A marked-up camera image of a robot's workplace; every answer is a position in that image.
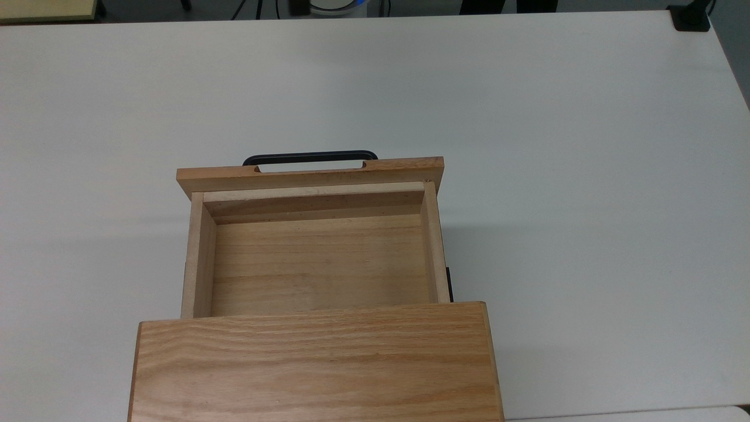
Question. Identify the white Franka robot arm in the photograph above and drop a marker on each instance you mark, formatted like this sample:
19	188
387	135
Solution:
337	6

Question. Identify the yellow wooden board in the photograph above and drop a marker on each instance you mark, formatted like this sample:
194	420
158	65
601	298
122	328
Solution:
47	9

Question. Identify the wooden drawer cabinet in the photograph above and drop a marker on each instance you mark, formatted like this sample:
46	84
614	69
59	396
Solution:
316	366

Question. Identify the black table clamp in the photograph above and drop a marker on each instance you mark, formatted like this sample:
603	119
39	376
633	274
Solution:
690	17

